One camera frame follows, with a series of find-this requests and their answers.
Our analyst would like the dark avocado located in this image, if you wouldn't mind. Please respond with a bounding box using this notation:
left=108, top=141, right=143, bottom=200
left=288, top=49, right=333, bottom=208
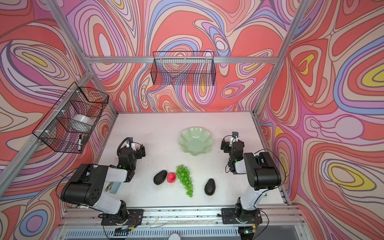
left=153, top=170, right=168, bottom=186
left=204, top=179, right=216, bottom=196

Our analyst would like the red fake strawberry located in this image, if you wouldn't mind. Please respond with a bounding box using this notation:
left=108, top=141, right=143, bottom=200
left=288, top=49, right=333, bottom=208
left=167, top=173, right=177, bottom=184

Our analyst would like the green fake grape bunch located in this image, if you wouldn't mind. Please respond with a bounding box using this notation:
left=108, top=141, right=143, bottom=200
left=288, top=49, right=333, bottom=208
left=176, top=165, right=194, bottom=198

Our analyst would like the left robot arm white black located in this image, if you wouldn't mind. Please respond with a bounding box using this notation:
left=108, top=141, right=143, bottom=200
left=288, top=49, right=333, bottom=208
left=59, top=137, right=146, bottom=226

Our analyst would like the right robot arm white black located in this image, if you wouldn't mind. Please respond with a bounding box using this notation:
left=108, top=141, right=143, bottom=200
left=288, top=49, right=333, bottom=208
left=220, top=132, right=282, bottom=225

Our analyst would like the light green scalloped fruit bowl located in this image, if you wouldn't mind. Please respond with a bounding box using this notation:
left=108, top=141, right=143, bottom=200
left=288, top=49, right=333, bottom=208
left=178, top=127, right=214, bottom=157

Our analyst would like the black marker in basket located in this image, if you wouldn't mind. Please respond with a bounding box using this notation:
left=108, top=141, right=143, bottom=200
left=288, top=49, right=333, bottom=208
left=78, top=135, right=82, bottom=153

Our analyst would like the silver tape roll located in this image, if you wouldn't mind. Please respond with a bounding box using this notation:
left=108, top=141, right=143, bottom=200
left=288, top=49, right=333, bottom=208
left=72, top=114, right=94, bottom=126

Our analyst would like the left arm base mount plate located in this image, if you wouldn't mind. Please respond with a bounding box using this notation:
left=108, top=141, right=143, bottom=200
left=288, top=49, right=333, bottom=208
left=98, top=209, right=144, bottom=227

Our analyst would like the black wire basket left wall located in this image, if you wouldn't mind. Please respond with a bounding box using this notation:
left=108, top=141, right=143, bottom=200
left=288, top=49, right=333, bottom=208
left=32, top=83, right=109, bottom=154

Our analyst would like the black wire basket wall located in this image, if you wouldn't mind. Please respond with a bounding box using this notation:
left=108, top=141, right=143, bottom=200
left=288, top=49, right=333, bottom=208
left=151, top=51, right=216, bottom=86
left=32, top=83, right=109, bottom=154

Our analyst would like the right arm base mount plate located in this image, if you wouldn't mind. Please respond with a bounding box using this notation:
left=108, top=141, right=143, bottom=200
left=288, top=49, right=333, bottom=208
left=218, top=208, right=263, bottom=226

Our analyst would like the aluminium front rail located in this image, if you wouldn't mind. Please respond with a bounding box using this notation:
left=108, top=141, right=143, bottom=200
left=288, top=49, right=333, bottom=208
left=59, top=205, right=306, bottom=228

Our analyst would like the black wire basket back wall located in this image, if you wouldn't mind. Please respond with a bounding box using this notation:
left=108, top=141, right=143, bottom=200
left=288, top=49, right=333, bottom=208
left=151, top=51, right=216, bottom=86

